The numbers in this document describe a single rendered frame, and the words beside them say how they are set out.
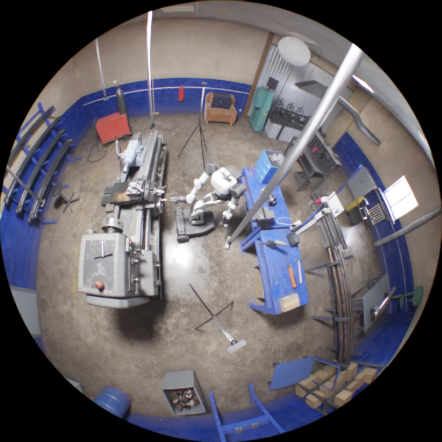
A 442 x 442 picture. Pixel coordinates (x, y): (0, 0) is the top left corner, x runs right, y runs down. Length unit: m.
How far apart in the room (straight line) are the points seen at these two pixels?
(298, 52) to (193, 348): 5.55
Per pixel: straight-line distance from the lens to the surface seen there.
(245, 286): 2.67
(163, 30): 5.33
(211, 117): 5.07
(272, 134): 5.33
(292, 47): 3.78
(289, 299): 1.93
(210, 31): 5.25
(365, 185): 6.36
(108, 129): 4.69
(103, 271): 1.42
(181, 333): 2.66
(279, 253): 2.01
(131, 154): 2.28
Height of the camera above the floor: 2.53
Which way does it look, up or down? 64 degrees down
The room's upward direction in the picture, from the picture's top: 23 degrees clockwise
